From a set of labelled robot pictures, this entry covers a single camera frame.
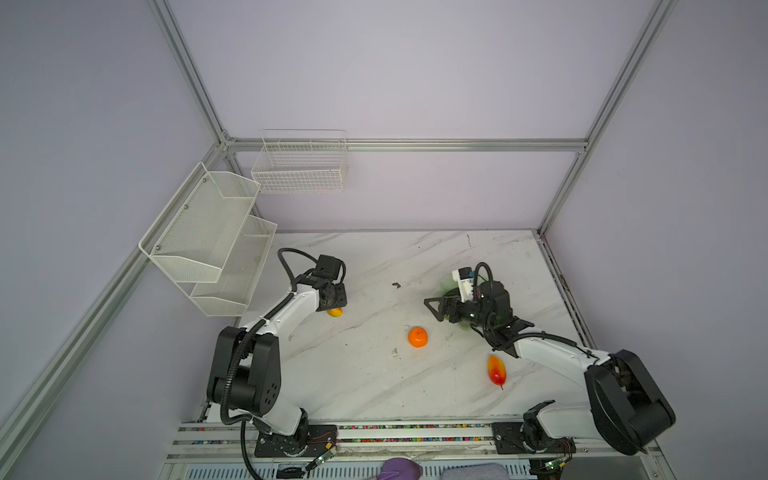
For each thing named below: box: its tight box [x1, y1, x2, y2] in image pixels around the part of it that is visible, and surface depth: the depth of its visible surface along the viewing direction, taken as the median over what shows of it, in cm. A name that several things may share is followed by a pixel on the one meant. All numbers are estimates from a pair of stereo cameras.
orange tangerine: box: [408, 327, 429, 348], surface depth 91 cm
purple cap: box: [377, 457, 423, 480], surface depth 71 cm
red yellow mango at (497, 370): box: [488, 355, 507, 386], surface depth 83 cm
